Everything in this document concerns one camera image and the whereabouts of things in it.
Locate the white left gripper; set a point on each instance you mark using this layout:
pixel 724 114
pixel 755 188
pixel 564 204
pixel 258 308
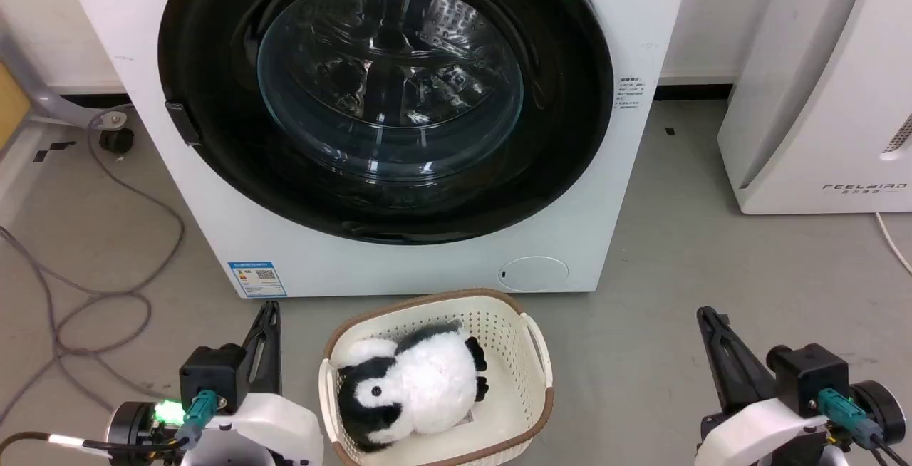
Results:
pixel 278 427

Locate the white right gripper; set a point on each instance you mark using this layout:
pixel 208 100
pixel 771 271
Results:
pixel 755 434

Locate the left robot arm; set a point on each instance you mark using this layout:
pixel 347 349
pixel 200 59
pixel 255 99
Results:
pixel 135 427

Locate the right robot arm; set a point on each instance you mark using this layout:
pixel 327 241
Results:
pixel 880 409

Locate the white front-load washing machine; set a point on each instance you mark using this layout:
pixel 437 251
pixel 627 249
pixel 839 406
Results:
pixel 627 188

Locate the black round washer door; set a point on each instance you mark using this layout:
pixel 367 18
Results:
pixel 214 145

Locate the blue energy label sticker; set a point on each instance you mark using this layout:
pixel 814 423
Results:
pixel 257 278

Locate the black white penguin plush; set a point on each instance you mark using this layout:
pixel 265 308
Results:
pixel 427 380

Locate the round white filter cover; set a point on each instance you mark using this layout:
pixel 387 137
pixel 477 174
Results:
pixel 534 273

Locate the cream perforated laundry basket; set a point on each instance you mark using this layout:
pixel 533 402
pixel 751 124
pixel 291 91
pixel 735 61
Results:
pixel 509 395

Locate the black caster wheel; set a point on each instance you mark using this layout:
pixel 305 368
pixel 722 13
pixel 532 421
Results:
pixel 116 140

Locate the white Feelbird appliance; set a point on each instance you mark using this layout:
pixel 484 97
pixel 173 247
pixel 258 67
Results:
pixel 812 95

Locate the small text warning sticker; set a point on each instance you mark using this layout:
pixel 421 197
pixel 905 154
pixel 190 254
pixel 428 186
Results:
pixel 630 92

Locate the black floor tape strips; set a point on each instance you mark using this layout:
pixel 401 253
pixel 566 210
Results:
pixel 53 150

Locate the grey metal cart leg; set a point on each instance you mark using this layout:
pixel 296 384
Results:
pixel 43 95

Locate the yellow wooden panel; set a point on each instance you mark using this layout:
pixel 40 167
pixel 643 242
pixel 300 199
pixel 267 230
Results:
pixel 11 102

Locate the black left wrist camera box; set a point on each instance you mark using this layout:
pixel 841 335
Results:
pixel 212 373

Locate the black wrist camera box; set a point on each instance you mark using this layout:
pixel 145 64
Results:
pixel 809 373
pixel 212 373

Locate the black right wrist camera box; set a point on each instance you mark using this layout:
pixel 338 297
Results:
pixel 809 373

